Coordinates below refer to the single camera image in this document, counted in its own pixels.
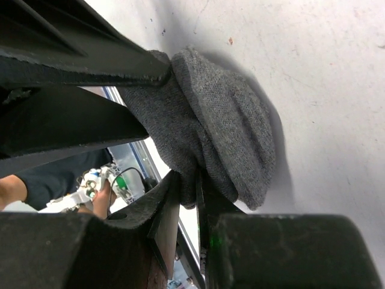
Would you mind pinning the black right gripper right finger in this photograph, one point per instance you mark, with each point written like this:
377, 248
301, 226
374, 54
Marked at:
239, 250

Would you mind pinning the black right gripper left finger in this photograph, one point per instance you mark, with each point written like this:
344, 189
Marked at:
133, 248

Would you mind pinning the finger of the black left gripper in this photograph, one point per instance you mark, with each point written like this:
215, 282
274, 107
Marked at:
68, 42
52, 123

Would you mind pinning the grey sock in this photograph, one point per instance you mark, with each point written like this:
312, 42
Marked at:
207, 117

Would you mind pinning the person's forearm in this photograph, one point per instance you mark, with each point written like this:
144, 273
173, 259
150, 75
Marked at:
12, 189

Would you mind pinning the white handheld device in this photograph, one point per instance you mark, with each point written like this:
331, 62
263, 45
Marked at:
91, 182

